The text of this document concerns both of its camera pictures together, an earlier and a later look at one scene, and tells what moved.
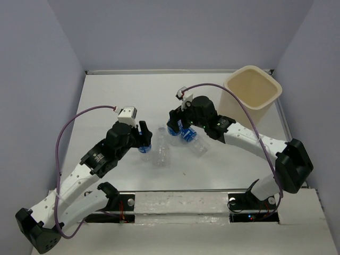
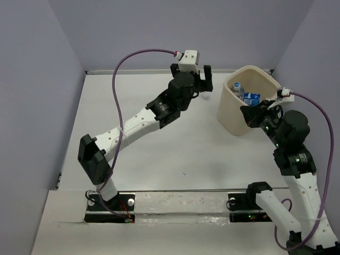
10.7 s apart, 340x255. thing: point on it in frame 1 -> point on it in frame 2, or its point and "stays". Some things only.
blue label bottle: x=171 y=132 -> x=249 y=99
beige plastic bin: x=257 y=91 stays
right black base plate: x=240 y=202 stays
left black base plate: x=126 y=202 stays
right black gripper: x=177 y=114 -> x=252 y=114
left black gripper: x=144 y=139 -> x=205 y=85
